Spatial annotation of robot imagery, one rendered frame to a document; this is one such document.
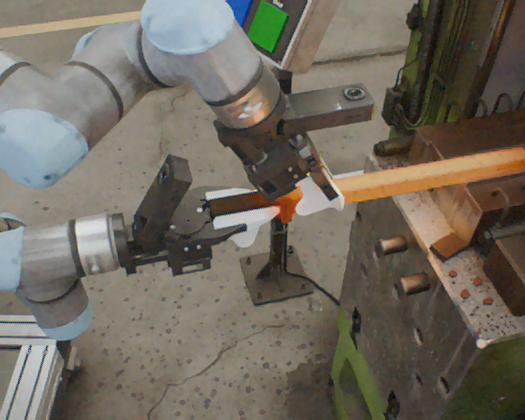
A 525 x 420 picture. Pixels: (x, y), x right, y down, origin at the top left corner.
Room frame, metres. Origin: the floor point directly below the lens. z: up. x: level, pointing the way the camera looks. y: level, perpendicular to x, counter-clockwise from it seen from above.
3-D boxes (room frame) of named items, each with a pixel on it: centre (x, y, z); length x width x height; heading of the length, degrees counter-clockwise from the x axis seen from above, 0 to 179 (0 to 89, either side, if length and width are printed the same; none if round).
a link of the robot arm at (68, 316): (0.44, 0.29, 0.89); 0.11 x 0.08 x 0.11; 46
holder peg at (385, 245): (0.54, -0.21, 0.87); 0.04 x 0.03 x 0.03; 104
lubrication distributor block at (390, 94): (0.98, -0.30, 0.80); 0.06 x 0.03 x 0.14; 14
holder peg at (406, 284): (0.46, -0.22, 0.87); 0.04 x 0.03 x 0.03; 104
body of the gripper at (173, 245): (0.46, 0.12, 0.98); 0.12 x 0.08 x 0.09; 105
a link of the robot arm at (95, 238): (0.44, 0.20, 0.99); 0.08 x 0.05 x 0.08; 15
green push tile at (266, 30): (0.96, -0.02, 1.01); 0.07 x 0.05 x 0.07; 39
